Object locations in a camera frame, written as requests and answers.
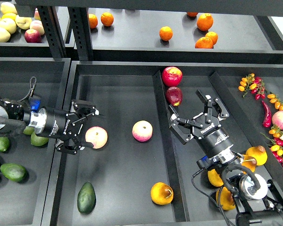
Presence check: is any black shelf post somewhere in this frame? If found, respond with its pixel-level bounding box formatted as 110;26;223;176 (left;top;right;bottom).
67;7;94;61
37;6;67;58

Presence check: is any red apple on shelf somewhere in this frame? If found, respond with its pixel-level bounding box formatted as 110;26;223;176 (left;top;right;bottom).
24;29;42;43

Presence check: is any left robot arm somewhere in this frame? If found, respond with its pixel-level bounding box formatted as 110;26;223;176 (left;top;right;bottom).
0;76;99;154

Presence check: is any pink apple centre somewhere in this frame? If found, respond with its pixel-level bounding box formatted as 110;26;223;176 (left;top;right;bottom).
132;121;153;142

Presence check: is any black tray divider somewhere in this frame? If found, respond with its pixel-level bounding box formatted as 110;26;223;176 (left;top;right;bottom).
152;71;189;222
209;72;283;189

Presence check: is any pink apple left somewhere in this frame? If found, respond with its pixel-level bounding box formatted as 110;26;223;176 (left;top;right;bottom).
85;126;108;149

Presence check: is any mixed cherry tomato bunch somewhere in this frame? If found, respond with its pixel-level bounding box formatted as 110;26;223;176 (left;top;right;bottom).
261;126;283;167

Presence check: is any bright red apple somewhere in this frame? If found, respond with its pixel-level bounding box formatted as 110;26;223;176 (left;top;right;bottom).
162;66;183;87

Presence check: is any black centre tray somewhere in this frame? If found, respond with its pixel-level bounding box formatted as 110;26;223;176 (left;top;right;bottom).
50;61;283;226

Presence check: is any orange cherry tomato bunch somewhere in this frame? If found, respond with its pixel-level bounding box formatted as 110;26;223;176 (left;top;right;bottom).
267;92;283;111

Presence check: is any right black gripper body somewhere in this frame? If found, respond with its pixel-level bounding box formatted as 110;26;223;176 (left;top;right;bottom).
192;117;234;162

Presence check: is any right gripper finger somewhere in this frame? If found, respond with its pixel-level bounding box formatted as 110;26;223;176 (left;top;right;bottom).
195;89;229;126
168;105;200;145

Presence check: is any dark green avocado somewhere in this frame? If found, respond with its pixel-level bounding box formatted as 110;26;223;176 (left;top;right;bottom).
77;182;96;214

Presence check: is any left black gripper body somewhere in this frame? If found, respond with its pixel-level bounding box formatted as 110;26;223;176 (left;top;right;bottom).
39;107;88;146

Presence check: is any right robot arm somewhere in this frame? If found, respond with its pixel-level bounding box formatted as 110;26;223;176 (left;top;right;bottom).
168;90;283;226

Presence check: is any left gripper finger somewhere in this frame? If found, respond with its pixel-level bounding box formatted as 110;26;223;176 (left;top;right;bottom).
55;138;94;155
71;99;100;125

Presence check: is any dark red apple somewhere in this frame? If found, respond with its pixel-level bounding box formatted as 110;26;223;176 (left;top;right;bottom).
166;87;183;106

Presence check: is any red chili pepper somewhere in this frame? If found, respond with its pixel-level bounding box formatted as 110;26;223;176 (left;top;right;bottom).
261;100;272;128

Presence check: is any black left tray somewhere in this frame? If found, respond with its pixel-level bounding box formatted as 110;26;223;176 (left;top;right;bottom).
0;57;70;226

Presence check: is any black tray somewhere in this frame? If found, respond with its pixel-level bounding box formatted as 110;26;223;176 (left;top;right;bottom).
0;57;70;226
50;61;283;226

